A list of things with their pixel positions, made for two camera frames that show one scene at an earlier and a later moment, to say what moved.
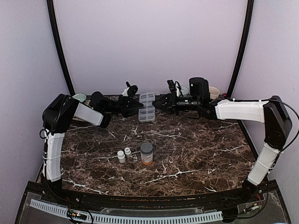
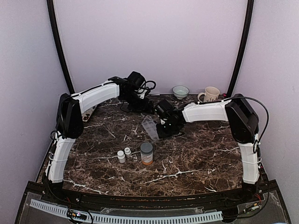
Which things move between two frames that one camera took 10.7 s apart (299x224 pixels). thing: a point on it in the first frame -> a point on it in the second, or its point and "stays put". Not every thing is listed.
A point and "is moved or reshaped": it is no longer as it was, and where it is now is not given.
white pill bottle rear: (127, 150) stays put
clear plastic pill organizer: (147, 113) is moved or reshaped
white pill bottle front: (121, 156) stays put
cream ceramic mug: (214, 93) stays put
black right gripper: (171, 105) -> (161, 134)
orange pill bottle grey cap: (146, 153) stays put
